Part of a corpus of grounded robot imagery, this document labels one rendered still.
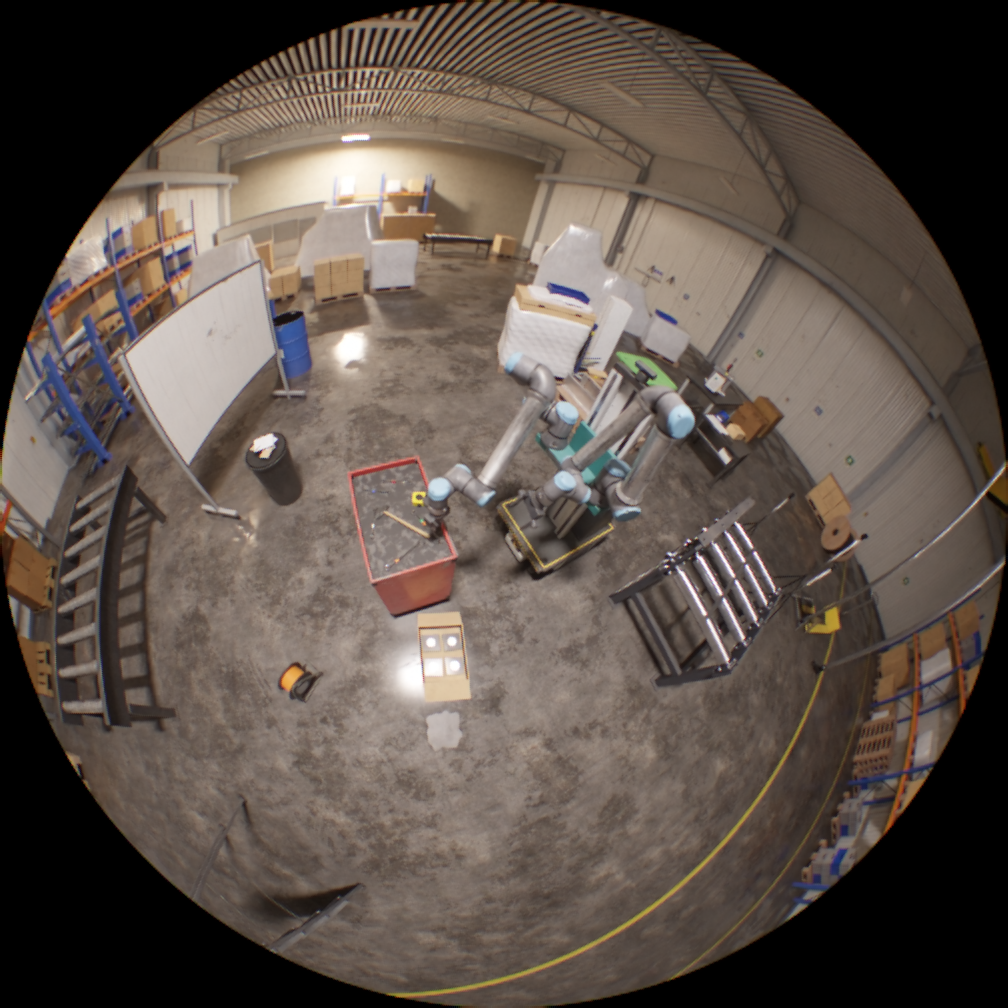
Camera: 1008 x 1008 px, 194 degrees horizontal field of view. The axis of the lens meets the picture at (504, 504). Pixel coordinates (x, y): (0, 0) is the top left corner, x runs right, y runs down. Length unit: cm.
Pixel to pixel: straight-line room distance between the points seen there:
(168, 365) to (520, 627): 360
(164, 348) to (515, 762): 410
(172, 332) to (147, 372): 38
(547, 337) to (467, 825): 542
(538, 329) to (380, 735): 480
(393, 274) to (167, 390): 644
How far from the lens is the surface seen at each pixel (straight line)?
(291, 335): 467
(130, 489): 389
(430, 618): 223
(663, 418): 119
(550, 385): 124
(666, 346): 881
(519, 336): 444
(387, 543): 164
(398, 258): 816
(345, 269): 793
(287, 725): 271
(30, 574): 709
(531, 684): 248
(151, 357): 282
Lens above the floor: 237
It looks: 54 degrees down
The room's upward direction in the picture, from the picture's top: 21 degrees clockwise
